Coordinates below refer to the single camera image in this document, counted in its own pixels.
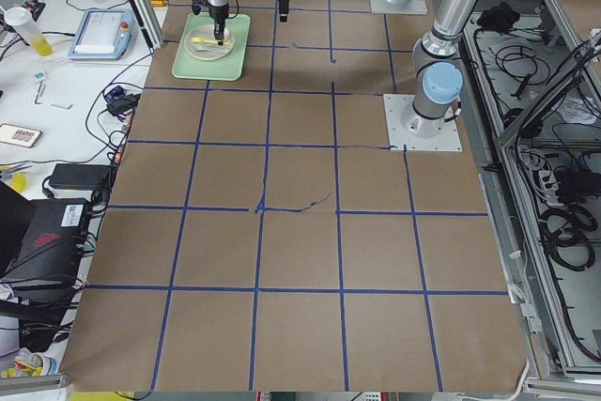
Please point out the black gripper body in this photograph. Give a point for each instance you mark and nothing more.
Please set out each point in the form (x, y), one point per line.
(217, 13)

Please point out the white round plate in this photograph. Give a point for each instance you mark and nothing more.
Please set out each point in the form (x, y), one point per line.
(206, 31)

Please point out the yellow plastic fork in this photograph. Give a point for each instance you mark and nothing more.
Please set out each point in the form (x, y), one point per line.
(214, 42)

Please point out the pale green spoon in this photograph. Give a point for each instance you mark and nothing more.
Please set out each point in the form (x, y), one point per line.
(200, 47)

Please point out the light green tray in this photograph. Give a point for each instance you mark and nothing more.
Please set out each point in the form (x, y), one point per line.
(228, 68)

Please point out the blue teach pendant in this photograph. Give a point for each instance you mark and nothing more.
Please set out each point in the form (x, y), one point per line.
(102, 34)

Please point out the yellow liquid bottle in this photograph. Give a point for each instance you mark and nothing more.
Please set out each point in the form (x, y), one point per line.
(21, 21)

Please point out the black power brick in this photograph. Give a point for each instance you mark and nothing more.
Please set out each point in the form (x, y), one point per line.
(75, 177)

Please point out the smartphone on desk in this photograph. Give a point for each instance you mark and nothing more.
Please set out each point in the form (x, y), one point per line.
(19, 136)

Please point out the black laptop computer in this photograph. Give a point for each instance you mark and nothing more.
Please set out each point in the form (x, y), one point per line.
(41, 250)

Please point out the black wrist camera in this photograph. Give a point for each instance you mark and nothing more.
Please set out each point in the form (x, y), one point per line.
(197, 6)

